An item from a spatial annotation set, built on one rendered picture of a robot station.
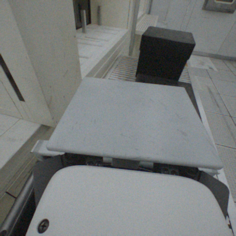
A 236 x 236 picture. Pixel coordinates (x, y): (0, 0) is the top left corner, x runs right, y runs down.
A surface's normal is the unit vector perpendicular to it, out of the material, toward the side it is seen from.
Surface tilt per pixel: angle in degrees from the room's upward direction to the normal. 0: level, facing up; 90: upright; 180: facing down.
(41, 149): 0
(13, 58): 90
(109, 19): 90
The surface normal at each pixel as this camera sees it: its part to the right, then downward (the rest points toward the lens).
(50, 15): 0.97, 0.23
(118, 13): -0.25, 0.67
